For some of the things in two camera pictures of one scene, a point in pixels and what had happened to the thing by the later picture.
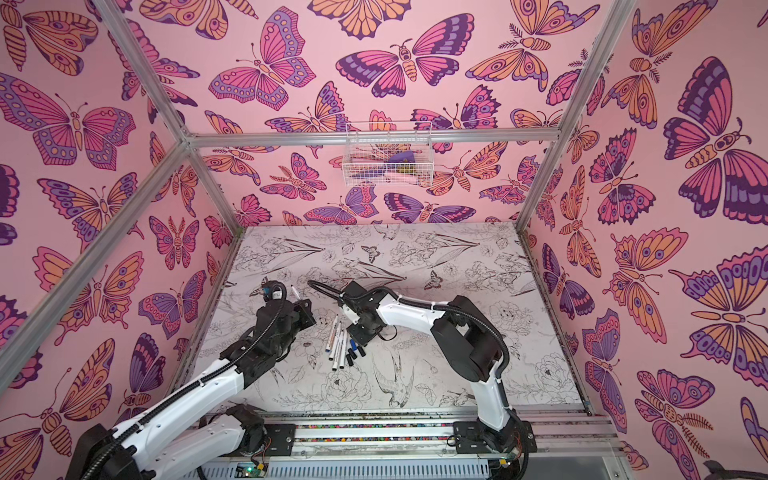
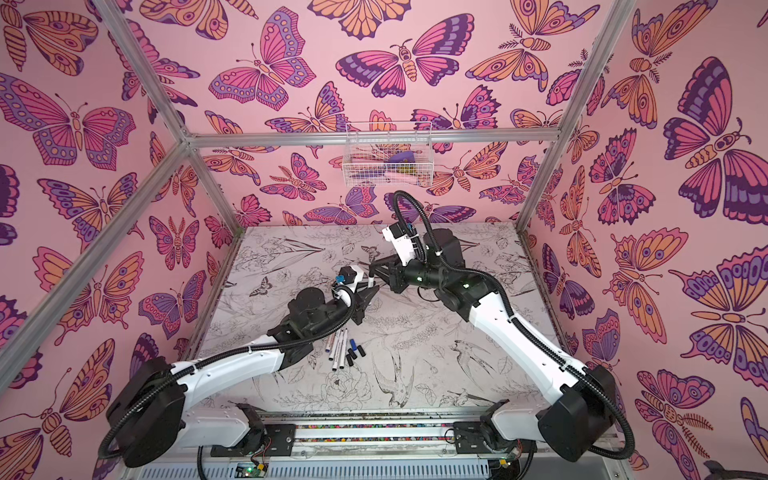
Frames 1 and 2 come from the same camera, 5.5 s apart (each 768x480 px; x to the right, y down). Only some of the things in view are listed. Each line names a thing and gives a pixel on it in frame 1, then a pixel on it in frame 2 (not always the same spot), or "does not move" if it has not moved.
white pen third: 336,346 does not move
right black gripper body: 365,327 to 396,270
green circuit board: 250,470 does not move
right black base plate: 470,439 does not move
